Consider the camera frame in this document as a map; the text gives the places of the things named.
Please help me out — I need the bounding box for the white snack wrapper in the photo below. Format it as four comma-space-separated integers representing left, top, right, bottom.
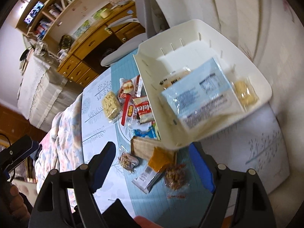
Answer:
132, 166, 162, 194

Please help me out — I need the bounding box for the white lace cloth cover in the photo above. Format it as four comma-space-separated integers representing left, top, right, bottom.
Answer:
17, 54, 83, 132

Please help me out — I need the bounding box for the strawberry cake snack packet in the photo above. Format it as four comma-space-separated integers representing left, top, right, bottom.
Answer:
118, 75, 143, 99

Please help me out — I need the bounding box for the blue snack packet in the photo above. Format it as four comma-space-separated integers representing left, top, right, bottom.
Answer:
133, 126, 157, 139

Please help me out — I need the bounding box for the teal white patterned tablecloth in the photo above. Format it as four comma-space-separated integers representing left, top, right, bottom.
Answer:
81, 53, 290, 227

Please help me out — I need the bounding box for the white plastic storage bin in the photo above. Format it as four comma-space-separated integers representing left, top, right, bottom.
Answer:
134, 20, 272, 150

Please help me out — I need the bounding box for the red candy bar wrapper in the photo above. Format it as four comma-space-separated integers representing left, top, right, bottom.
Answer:
121, 94, 134, 126

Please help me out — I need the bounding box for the nut snack clear packet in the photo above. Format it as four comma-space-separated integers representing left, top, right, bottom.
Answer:
164, 164, 188, 191

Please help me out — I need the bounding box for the wooden bookshelf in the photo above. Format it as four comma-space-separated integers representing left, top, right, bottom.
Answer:
14, 0, 134, 53

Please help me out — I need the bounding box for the small television screen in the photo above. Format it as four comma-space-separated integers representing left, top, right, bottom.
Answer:
24, 1, 44, 25

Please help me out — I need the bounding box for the grey office chair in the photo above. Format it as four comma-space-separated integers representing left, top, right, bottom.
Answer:
101, 0, 169, 67

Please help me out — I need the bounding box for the orange snack packet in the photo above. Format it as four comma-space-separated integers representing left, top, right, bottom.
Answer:
148, 147, 177, 172

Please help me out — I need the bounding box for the person's left hand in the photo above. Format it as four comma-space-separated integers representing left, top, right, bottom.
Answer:
4, 182, 30, 227

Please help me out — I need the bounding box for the white sofa cover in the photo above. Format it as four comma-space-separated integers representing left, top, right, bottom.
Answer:
156, 0, 303, 227

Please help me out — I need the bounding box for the small peanut packet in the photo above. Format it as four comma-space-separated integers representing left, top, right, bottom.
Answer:
119, 152, 139, 173

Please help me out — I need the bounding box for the floral pastel blanket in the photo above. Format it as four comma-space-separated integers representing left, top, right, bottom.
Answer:
34, 95, 84, 210

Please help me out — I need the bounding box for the clear bag crumbly snack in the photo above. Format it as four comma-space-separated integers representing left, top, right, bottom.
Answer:
231, 78, 259, 111

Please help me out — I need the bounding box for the large clear cracker bag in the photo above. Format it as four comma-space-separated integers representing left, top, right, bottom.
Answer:
159, 58, 244, 134

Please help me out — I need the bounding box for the red white cookie packet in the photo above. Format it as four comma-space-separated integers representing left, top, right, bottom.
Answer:
133, 96, 154, 124

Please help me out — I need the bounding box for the wooden desk with drawers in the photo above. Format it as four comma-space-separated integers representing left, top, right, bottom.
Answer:
57, 2, 136, 88

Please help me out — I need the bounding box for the square cracker snack pack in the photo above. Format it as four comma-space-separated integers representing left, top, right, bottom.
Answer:
101, 91, 121, 120

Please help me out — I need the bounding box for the brown cracker pack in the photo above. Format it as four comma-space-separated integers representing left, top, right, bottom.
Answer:
131, 136, 166, 161

